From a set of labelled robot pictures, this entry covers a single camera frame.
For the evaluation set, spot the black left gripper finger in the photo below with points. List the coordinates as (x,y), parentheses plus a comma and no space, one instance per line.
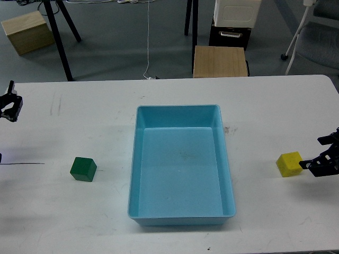
(11,104)

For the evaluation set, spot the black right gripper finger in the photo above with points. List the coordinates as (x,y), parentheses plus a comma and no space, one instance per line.
(329,139)
(326,164)

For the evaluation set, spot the yellow cube block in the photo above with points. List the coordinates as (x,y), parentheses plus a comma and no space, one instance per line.
(288,164)

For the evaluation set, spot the green cube block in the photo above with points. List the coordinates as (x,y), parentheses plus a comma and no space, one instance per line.
(83,169)

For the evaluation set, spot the light wooden box left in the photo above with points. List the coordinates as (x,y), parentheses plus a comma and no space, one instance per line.
(28,32)

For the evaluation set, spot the grey office chair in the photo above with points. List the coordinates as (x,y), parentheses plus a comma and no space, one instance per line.
(314,41)

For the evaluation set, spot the black tripod stand left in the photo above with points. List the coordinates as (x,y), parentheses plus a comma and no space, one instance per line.
(56,34)

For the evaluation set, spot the blue plastic tray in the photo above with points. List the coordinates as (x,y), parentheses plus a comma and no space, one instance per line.
(180,172)

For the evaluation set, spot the black storage crate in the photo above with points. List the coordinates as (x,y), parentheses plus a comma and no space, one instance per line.
(229,37)

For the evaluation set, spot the black stand legs centre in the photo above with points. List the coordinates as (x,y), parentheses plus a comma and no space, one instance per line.
(191,18)

